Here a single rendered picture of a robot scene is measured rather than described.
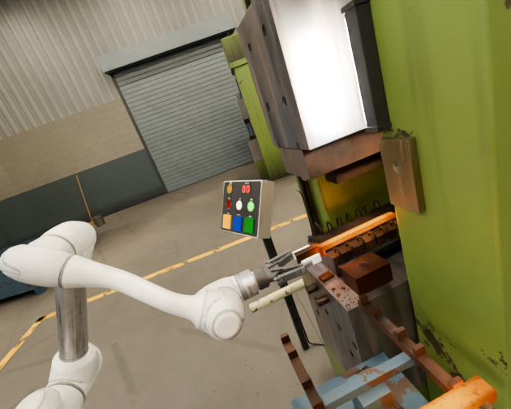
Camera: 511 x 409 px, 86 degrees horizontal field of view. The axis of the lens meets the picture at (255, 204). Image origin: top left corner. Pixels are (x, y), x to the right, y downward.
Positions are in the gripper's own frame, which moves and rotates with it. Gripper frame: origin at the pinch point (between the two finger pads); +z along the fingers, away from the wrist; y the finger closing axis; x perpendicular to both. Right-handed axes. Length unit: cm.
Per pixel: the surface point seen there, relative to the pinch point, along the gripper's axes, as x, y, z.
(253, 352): -99, -75, -35
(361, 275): -1.4, 19.0, 7.7
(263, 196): 13.2, -41.4, 0.3
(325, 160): 31.7, 7.5, 11.5
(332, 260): -0.8, 7.4, 5.4
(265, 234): -3.9, -38.9, -5.1
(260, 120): 27, -467, 135
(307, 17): 67, 13, 14
